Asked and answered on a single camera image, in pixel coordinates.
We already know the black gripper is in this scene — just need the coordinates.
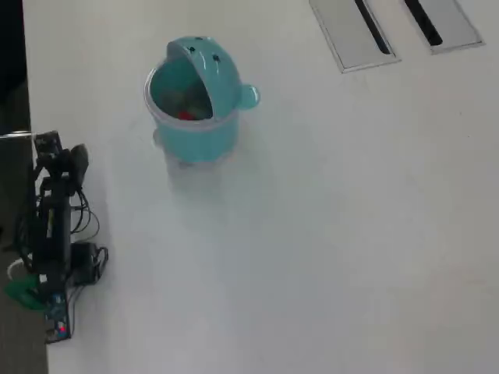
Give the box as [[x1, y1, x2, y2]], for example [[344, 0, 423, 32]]
[[33, 130, 89, 196]]

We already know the teal whale-shaped bin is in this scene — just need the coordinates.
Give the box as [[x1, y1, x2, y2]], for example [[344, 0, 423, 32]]
[[143, 36, 262, 164]]

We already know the blue controller circuit board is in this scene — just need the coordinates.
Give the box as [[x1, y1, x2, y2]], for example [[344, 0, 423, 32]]
[[43, 291, 72, 344]]

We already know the white cable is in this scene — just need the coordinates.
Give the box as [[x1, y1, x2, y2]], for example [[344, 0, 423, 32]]
[[7, 256, 32, 281]]

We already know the green table clamp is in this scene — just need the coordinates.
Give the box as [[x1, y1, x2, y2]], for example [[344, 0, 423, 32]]
[[3, 272, 48, 311]]

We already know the black cable bundle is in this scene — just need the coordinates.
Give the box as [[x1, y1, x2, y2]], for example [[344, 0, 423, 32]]
[[69, 186, 101, 239]]

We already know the silver table cable hatch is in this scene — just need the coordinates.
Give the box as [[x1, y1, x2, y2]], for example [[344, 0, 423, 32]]
[[307, 0, 401, 74], [403, 0, 487, 56]]

